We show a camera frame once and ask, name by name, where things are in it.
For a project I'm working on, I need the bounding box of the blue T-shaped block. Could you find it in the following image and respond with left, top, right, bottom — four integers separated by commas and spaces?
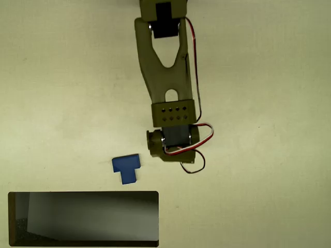
111, 153, 142, 185

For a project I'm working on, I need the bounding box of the dark rectangular bin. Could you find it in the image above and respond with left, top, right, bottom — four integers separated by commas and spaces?
7, 191, 160, 248

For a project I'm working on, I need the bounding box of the red black gripper servo cable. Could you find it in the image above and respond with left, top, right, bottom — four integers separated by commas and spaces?
179, 149, 206, 174

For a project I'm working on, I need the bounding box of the white red wrist servo cable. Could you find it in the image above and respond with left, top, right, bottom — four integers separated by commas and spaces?
163, 121, 215, 157

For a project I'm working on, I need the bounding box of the long red black cable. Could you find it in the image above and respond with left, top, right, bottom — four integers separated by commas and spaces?
185, 16, 203, 123

